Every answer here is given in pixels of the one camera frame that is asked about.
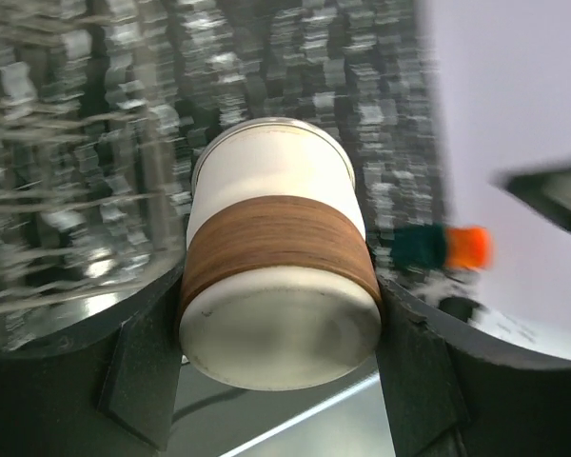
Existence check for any orange translucent cup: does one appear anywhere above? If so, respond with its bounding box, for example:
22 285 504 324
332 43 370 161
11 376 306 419
445 226 493 269

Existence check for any dark green mug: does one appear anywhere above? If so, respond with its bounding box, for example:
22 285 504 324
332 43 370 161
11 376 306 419
390 224 448 269

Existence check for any grey wire dish rack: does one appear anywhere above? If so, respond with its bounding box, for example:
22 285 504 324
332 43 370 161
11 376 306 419
0 1 185 307

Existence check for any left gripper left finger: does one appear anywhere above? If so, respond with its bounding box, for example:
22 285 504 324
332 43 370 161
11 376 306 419
0 263 183 456

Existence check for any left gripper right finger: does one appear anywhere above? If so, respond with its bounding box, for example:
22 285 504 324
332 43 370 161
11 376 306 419
377 279 571 456

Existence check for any white steel tumbler brown band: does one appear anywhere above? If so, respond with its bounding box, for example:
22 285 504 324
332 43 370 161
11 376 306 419
178 117 383 391

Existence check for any black marble pattern mat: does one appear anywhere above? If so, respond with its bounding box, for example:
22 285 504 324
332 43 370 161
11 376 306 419
0 0 446 353

